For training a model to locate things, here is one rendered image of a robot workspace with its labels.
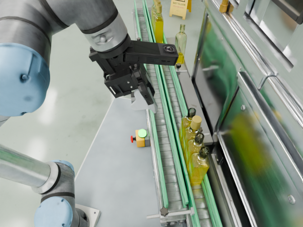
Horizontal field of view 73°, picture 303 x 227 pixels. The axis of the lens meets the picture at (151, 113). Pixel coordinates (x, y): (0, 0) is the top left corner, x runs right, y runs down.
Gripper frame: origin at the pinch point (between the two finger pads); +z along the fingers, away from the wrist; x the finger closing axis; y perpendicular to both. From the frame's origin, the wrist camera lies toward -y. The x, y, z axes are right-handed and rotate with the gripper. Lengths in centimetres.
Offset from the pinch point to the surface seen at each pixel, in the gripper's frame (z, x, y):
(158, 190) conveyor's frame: 43.9, 8.5, 14.8
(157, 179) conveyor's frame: 43.9, 3.9, 14.7
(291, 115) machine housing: 5.7, 12.1, -28.6
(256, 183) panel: 29.5, 18.0, -19.8
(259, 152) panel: 21.8, 12.1, -22.6
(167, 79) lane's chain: 49, -59, 1
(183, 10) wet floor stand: 143, -309, -44
